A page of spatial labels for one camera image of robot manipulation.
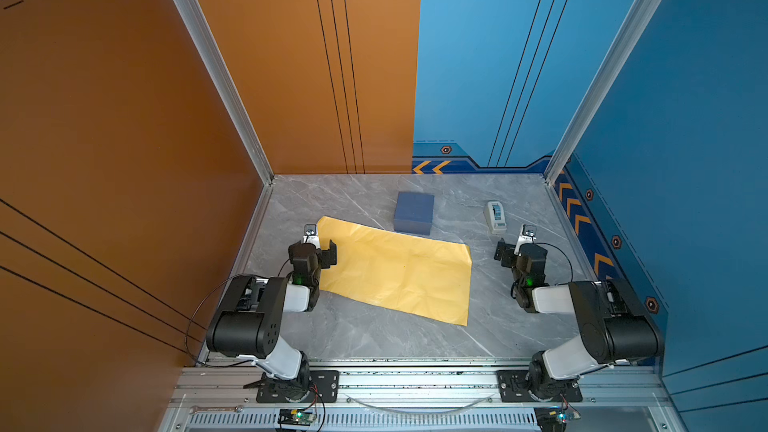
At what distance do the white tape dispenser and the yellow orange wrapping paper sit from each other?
131 millimetres

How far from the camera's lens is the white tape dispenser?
3.40ft

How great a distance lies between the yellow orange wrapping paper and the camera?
0.89m
